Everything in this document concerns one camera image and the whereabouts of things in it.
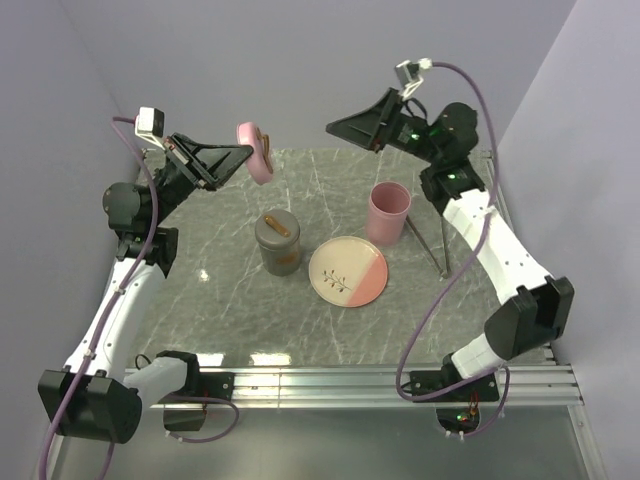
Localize grey lid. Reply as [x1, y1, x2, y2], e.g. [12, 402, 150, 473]
[254, 209, 300, 251]

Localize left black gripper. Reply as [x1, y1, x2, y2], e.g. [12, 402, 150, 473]
[148, 132, 255, 227]

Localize pink and white plate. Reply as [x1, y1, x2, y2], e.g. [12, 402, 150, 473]
[308, 236, 389, 308]

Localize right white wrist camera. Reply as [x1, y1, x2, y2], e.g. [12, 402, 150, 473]
[394, 58, 433, 101]

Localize aluminium frame rail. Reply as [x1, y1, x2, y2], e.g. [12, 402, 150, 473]
[29, 364, 584, 414]

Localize tall pink container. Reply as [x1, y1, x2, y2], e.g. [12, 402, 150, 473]
[365, 182, 411, 246]

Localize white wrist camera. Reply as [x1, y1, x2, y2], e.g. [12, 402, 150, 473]
[134, 107, 168, 151]
[394, 58, 433, 101]

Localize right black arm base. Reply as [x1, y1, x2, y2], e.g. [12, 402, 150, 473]
[401, 370, 501, 436]

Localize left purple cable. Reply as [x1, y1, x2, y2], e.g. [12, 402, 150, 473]
[37, 115, 160, 480]

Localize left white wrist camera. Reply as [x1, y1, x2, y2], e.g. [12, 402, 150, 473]
[134, 107, 168, 151]

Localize tall grey container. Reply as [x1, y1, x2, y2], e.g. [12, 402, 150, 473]
[258, 237, 301, 276]

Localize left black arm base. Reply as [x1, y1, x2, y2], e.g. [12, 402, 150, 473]
[162, 372, 235, 435]

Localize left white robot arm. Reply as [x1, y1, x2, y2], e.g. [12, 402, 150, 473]
[38, 133, 254, 444]

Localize pink lid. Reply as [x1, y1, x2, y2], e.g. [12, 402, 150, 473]
[236, 122, 274, 185]

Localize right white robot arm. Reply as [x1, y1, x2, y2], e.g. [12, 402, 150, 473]
[326, 88, 575, 400]

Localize metal food tongs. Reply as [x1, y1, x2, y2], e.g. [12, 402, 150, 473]
[405, 215, 452, 279]

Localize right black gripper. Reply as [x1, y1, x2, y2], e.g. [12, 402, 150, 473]
[325, 89, 442, 166]

